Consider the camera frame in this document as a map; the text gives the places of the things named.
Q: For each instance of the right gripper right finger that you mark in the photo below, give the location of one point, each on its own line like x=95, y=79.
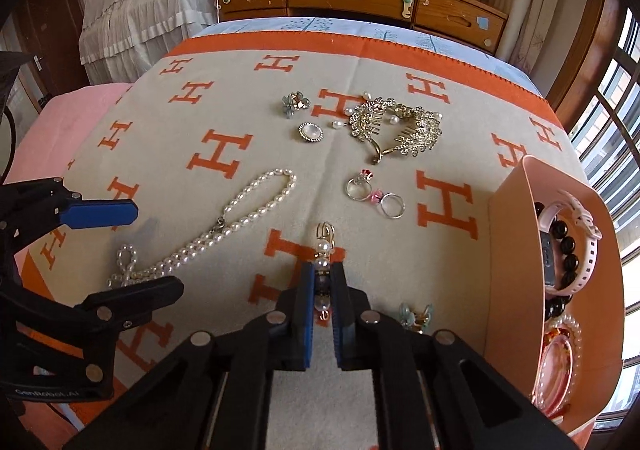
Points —
x=432, y=391

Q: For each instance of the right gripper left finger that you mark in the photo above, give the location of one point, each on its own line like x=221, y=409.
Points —
x=211, y=392

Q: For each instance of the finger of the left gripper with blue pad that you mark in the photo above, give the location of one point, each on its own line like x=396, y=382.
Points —
x=99, y=213

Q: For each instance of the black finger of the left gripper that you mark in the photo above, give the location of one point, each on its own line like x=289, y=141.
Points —
x=128, y=306

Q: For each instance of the pearl gold drop earring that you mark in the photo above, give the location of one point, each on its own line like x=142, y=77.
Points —
x=325, y=247

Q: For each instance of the silver ring pink stone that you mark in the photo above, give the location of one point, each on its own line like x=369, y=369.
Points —
x=391, y=205

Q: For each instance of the silver ring red stone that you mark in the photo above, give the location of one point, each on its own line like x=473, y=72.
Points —
x=359, y=187

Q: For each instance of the gold crystal heart brooch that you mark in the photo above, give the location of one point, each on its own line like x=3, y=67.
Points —
x=394, y=129

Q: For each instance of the amber orange bangle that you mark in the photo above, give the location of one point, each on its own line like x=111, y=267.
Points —
x=558, y=368

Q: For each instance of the orange beige H-pattern blanket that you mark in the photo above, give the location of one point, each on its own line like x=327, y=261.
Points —
x=202, y=135

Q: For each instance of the pink plastic tray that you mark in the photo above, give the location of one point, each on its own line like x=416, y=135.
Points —
x=516, y=307

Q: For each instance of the pink smart watch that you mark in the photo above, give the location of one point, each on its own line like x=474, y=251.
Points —
x=569, y=241

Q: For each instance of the white lace cloth cover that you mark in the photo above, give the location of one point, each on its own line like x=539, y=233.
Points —
x=122, y=39

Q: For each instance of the metal window grille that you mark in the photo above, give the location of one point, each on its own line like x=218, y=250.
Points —
x=606, y=138

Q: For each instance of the light blue patterned bedsheet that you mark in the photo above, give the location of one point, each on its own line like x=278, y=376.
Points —
x=422, y=40

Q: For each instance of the wooden desk with drawers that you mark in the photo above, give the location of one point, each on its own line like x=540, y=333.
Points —
x=467, y=21

